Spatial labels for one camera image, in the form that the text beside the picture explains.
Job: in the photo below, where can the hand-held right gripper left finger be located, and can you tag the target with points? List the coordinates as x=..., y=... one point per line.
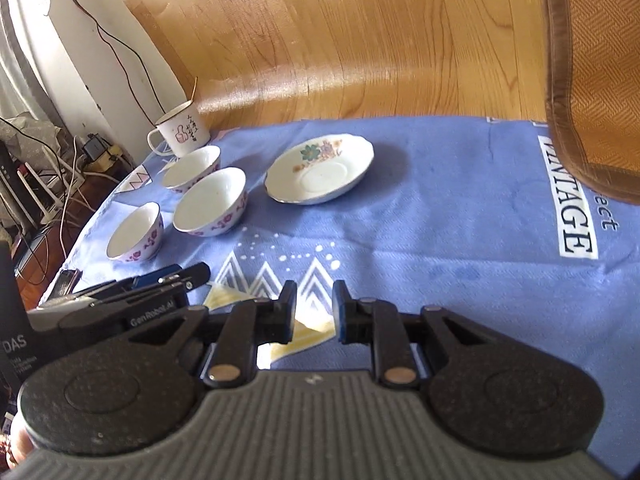
x=287, y=312

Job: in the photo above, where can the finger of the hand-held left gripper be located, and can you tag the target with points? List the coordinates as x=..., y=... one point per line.
x=192, y=275
x=155, y=276

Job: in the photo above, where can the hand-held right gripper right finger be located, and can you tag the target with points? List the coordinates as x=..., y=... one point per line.
x=342, y=316

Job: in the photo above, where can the small floral white bowl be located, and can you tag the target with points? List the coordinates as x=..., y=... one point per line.
x=190, y=170
x=132, y=230

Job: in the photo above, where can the large floral white bowl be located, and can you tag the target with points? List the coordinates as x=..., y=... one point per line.
x=207, y=205

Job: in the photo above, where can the floral white plate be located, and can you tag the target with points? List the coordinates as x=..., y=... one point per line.
x=320, y=175

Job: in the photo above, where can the blue printed cloth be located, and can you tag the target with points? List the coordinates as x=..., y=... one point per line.
x=450, y=240

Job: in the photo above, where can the black power adapter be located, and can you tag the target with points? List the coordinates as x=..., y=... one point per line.
x=95, y=147

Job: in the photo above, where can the white enamel mug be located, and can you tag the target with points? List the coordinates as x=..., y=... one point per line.
x=182, y=130

